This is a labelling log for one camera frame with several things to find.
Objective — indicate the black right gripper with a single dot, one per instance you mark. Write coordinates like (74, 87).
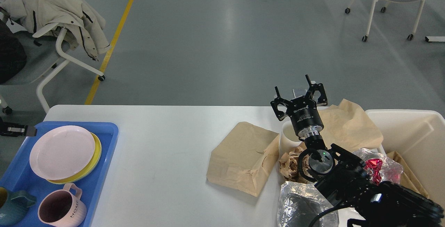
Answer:
(303, 114)

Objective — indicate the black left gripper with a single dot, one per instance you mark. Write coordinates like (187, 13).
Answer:
(14, 129)

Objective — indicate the pink plate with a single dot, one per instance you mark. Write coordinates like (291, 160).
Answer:
(63, 152)

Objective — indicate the teal ribbed mug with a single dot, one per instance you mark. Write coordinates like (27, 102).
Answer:
(14, 206)

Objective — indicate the pink ribbed mug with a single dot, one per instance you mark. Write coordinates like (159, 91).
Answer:
(63, 207)

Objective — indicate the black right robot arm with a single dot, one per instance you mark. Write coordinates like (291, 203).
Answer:
(340, 176)

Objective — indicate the white paper cup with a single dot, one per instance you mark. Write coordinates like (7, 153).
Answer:
(288, 139)

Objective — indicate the blue plastic tray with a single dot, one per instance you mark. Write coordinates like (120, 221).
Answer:
(19, 175)

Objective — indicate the crumpled brown paper sheet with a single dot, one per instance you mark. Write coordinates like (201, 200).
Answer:
(348, 126)

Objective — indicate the crumpled brown paper ball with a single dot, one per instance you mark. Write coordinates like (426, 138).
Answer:
(289, 165)

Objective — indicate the black bag on chair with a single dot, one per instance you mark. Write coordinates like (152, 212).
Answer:
(12, 54)

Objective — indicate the brown paper bag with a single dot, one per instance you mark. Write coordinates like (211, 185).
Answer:
(244, 159)

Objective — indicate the white chair left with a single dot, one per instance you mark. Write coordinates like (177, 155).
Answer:
(47, 55)

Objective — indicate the yellow plate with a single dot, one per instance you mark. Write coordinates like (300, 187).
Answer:
(88, 168)

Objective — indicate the red foil wrapper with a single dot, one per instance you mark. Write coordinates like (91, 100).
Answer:
(373, 167)

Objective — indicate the silver foil bag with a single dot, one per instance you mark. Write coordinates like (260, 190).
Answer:
(299, 204)

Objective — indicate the clear plastic wrap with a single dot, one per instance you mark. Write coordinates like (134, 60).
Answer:
(390, 171)

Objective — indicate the white plastic bin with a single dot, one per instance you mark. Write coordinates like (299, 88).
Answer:
(418, 136)

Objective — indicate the beige jacket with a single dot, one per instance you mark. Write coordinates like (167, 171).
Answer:
(84, 24)

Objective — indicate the brown paper in bin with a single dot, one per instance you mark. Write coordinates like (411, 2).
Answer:
(408, 178)

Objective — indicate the white bar on floor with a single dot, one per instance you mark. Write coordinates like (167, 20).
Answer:
(435, 39)

